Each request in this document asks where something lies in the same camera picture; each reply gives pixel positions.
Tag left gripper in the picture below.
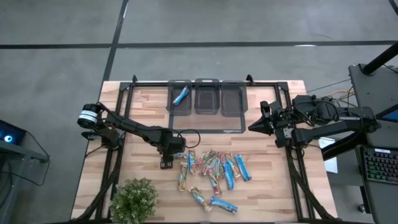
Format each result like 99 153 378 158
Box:
155 128 187 170

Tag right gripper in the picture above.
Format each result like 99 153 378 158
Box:
248 101 295 149

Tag green and orange granola bar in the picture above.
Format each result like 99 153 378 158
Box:
177 161 189 193

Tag blue and white granola bar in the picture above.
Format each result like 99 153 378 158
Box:
187 149 197 175

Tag blue granola bar orange end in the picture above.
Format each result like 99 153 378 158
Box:
187 185 213 213

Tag multicolour granola bar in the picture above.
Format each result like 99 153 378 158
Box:
208 172 223 198

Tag blue-green granola bar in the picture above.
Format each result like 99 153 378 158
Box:
208 195 239 215

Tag grey translucent plastic bin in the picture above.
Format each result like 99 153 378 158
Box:
194 78 221 116
220 80 249 118
167 79 193 117

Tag green artificial plant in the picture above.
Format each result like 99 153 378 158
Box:
108 177 159 224

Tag white paper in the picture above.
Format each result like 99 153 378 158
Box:
317 136 339 174

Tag black table clamp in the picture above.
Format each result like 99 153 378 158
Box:
80 130 103 141

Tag grey desk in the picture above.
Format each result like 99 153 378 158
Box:
348 63 398 224

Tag backlit keyboard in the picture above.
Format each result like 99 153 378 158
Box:
360 146 398 186

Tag blue lit screen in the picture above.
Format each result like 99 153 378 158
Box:
375 104 398 123

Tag black pole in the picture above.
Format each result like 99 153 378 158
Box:
361 41 398 76

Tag grey stand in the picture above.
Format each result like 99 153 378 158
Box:
0 141 50 224

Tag black computer with blue light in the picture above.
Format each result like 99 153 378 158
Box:
0 119 27 146

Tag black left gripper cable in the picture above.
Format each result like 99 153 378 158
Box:
172 128 201 149

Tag yellow cables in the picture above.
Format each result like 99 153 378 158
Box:
315 89 354 105

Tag black metal table frame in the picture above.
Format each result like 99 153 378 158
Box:
70 73 338 223

